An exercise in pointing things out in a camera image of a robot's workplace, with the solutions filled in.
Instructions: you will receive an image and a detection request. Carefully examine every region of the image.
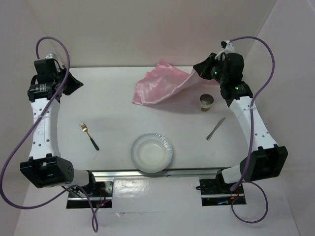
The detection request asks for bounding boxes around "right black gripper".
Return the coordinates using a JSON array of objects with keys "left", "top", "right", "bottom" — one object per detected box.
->
[{"left": 194, "top": 53, "right": 228, "bottom": 84}]

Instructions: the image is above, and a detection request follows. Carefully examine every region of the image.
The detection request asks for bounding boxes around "pink satin cloth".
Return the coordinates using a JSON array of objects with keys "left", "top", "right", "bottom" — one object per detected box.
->
[{"left": 132, "top": 60, "right": 219, "bottom": 106}]

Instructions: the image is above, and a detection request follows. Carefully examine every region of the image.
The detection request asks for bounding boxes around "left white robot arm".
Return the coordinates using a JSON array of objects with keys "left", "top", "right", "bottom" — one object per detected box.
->
[{"left": 20, "top": 58, "right": 97, "bottom": 196}]

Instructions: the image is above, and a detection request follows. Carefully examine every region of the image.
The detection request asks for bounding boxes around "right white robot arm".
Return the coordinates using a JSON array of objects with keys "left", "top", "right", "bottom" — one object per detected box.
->
[{"left": 193, "top": 53, "right": 288, "bottom": 193}]

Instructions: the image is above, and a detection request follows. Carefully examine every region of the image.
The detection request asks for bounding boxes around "brown paper cup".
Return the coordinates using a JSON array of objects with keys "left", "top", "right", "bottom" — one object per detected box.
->
[{"left": 199, "top": 94, "right": 214, "bottom": 112}]

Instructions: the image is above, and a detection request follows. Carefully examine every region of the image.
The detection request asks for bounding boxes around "silver table knife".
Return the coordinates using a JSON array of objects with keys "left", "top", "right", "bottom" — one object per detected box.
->
[{"left": 206, "top": 117, "right": 226, "bottom": 141}]

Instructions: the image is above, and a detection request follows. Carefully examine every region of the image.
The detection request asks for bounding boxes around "white ceramic bowl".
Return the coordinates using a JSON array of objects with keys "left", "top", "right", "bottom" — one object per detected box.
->
[{"left": 130, "top": 133, "right": 173, "bottom": 173}]

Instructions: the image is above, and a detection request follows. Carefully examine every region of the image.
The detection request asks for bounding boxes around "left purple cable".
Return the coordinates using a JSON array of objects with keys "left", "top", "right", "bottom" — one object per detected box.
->
[{"left": 0, "top": 36, "right": 99, "bottom": 233}]

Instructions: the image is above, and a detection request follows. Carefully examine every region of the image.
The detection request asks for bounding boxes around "gold fork green handle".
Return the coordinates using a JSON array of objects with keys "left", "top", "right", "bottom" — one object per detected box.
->
[{"left": 80, "top": 122, "right": 99, "bottom": 151}]

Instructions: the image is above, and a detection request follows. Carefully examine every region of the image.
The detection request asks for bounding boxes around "aluminium front rail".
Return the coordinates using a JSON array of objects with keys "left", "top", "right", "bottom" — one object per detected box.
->
[{"left": 91, "top": 167, "right": 228, "bottom": 181}]

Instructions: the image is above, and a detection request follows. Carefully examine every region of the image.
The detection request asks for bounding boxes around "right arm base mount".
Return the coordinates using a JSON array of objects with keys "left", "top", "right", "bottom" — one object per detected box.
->
[{"left": 195, "top": 179, "right": 247, "bottom": 207}]

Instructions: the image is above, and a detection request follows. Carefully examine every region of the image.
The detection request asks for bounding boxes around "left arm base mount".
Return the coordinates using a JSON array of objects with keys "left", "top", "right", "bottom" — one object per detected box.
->
[{"left": 66, "top": 179, "right": 114, "bottom": 209}]

